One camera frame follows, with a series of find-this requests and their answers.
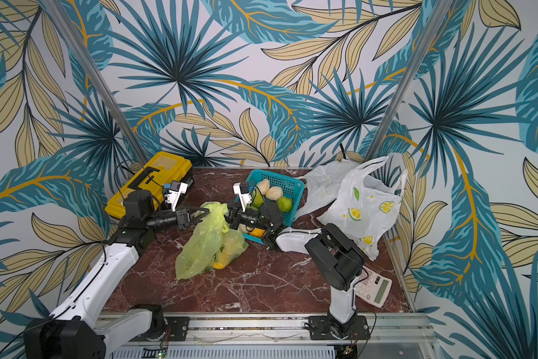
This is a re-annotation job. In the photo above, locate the white pear back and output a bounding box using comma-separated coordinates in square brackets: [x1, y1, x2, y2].
[256, 179, 271, 195]

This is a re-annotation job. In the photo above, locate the white lemon print bag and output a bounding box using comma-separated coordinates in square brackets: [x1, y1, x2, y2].
[318, 156, 408, 261]

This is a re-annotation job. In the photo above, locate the yellow pear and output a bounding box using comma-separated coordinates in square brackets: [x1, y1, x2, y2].
[213, 252, 231, 269]

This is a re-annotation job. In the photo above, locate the yellow black toolbox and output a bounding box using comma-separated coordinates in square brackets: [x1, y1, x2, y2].
[105, 151, 193, 219]

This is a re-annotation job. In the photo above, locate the white pear round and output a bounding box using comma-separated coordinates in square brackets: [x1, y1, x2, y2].
[264, 186, 284, 201]

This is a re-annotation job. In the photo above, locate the right metal frame pole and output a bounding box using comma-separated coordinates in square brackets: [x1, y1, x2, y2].
[365, 0, 452, 161]

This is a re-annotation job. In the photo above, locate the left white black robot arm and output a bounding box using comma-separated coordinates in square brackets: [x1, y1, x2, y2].
[23, 182, 210, 358]

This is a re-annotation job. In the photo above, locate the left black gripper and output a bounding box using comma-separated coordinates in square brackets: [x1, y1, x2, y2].
[145, 204, 209, 233]

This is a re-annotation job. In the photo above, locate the plain white plastic bag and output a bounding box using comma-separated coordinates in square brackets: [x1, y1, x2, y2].
[294, 160, 359, 220]

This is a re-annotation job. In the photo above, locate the orange pear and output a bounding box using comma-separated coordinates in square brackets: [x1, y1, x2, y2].
[249, 228, 266, 239]

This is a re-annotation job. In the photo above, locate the green plastic bag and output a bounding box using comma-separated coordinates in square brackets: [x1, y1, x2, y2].
[176, 202, 248, 281]

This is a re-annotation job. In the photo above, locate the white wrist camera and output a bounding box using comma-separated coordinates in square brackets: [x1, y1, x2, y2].
[233, 182, 252, 212]
[163, 181, 188, 211]

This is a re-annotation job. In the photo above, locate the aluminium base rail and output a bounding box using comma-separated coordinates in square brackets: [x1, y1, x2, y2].
[94, 311, 445, 358]

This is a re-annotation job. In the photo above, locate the teal plastic basket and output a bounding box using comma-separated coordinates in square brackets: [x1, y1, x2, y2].
[225, 170, 305, 248]

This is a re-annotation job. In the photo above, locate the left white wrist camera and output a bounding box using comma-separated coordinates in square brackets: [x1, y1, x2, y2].
[163, 181, 188, 211]

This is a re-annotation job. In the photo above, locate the left metal frame pole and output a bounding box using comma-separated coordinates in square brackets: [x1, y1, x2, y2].
[42, 0, 149, 164]

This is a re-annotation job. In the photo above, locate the green pear tall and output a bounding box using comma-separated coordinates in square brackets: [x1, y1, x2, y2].
[251, 188, 264, 209]

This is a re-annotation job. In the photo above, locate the metal frame pole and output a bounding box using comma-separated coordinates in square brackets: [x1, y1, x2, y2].
[365, 0, 452, 161]
[42, 0, 149, 164]

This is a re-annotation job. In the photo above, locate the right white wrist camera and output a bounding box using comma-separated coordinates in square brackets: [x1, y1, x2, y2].
[233, 182, 252, 212]

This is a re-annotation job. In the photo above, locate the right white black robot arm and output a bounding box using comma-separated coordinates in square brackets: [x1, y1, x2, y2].
[225, 206, 366, 340]

